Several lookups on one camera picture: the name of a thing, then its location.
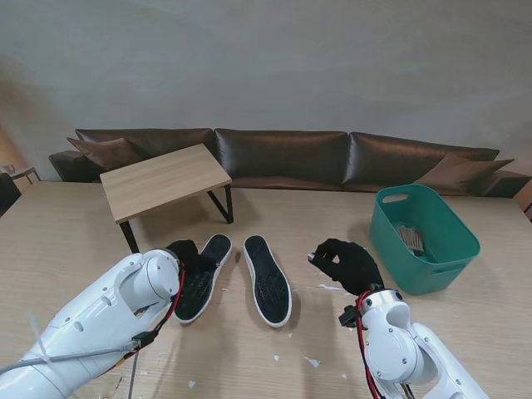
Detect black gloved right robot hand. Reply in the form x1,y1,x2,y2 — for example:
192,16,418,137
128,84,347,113
306,238,384,297

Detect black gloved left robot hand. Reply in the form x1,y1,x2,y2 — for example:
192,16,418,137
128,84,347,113
165,239,220,278

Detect yellow canvas sneaker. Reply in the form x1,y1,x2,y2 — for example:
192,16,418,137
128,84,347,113
243,234,293,328
173,234,233,325

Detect white handled brown bristle brush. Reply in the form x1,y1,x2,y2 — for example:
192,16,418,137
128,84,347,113
394,225,426,255

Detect small wooden bench black legs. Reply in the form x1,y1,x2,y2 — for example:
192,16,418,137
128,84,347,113
99,143,234,255

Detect green plastic basin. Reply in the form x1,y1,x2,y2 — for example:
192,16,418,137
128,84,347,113
368,185,481,296

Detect brown leather sofa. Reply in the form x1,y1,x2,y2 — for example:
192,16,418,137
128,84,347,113
47,127,532,200

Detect brown sofa cushion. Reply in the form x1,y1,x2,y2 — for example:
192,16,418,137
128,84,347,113
66,136,142,170
415,152,515,196

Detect small wooden side table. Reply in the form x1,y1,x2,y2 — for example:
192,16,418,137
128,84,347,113
0,164,42,187

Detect dark chair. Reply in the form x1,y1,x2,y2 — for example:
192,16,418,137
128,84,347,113
0,172,22,219

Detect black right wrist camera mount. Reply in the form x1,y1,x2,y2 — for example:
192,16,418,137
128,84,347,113
338,305,359,329

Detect red black left arm cable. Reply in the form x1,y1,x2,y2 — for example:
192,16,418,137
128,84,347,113
111,268,187,369

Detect red black arm cable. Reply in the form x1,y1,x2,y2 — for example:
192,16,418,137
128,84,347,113
111,268,187,369
354,290,386,399

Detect red black right arm cable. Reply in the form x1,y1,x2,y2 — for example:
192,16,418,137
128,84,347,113
354,290,386,399

